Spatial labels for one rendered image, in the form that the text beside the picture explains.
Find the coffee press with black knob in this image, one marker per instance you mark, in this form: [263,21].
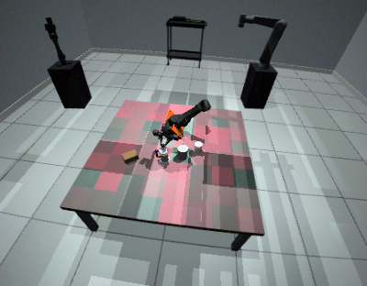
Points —
[164,155]

